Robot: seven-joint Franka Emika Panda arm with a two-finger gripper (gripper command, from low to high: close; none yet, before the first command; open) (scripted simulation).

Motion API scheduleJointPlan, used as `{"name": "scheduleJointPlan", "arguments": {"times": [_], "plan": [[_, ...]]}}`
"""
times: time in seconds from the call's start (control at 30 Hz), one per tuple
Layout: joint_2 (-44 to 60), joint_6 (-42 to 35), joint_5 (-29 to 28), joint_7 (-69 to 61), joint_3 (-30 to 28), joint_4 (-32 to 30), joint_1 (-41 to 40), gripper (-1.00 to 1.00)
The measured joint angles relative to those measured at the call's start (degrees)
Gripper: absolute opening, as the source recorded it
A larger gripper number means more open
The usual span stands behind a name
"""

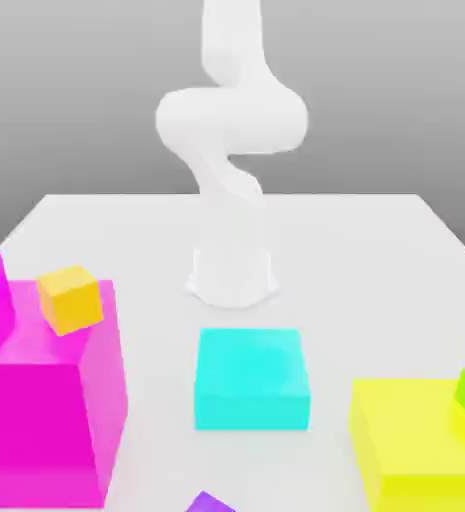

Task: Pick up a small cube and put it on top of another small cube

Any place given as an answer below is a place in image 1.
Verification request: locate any small purple cube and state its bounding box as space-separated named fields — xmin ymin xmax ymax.
xmin=184 ymin=490 xmax=237 ymax=512

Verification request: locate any small orange cube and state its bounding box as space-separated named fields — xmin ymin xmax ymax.
xmin=36 ymin=264 xmax=104 ymax=337

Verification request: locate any large magenta box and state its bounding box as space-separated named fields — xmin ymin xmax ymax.
xmin=0 ymin=279 xmax=129 ymax=510

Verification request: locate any large yellow box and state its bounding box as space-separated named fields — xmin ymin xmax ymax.
xmin=348 ymin=377 xmax=465 ymax=512

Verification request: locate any large cyan box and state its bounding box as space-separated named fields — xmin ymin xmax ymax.
xmin=193 ymin=327 xmax=312 ymax=432

